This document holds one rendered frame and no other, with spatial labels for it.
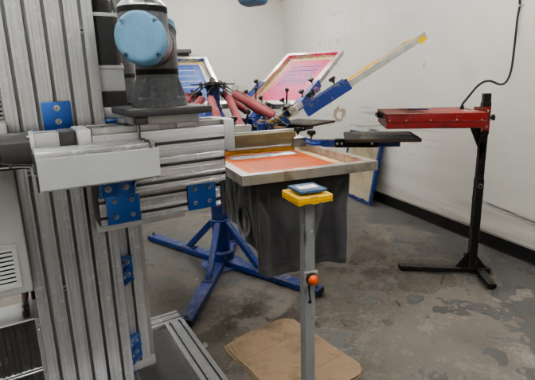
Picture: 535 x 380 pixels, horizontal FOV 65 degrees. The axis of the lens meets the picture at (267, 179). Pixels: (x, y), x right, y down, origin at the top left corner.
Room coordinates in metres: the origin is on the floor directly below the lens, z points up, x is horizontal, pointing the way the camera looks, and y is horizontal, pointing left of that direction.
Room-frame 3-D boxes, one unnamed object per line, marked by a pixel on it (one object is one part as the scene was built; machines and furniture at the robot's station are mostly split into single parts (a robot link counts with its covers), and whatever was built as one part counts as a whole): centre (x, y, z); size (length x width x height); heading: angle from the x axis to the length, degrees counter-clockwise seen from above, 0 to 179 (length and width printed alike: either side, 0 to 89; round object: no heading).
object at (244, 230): (1.82, 0.11, 0.79); 0.46 x 0.09 x 0.33; 22
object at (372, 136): (2.82, -0.31, 0.91); 1.34 x 0.40 x 0.08; 82
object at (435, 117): (2.71, -1.05, 1.06); 0.61 x 0.46 x 0.12; 82
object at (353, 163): (1.93, -0.03, 0.97); 0.79 x 0.58 x 0.04; 22
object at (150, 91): (1.20, 0.30, 1.31); 0.15 x 0.15 x 0.10
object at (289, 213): (1.66, -0.14, 0.74); 0.45 x 0.03 x 0.43; 112
